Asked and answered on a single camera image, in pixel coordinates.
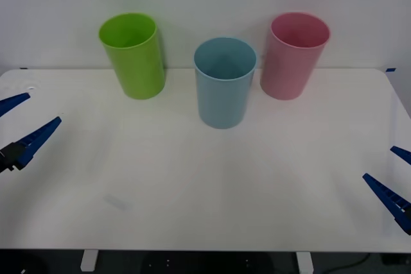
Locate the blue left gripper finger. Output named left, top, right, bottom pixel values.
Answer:
left=0, top=116, right=63, bottom=175
left=0, top=92, right=32, bottom=118

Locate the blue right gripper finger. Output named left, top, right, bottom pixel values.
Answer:
left=362, top=173, right=411, bottom=236
left=389, top=146, right=411, bottom=166

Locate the white table leg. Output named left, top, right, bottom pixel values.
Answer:
left=295, top=251, right=314, bottom=274
left=80, top=250, right=99, bottom=272

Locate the yellow-green plastic bin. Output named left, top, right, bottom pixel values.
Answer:
left=98, top=12, right=166, bottom=101

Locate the pink plastic bin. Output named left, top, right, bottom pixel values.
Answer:
left=259, top=12, right=331, bottom=101

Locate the pale blue plastic bin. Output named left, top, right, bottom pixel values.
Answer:
left=193, top=37, right=258, bottom=130

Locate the black floor cable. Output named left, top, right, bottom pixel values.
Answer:
left=313, top=252, right=372, bottom=273

